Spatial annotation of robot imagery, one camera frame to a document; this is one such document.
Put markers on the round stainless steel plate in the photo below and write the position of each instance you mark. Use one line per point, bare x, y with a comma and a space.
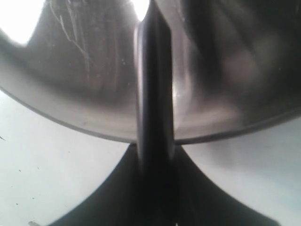
236, 63

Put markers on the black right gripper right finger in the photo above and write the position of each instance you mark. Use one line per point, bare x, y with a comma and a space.
198, 201

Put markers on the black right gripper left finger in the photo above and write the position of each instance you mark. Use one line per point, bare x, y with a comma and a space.
119, 201

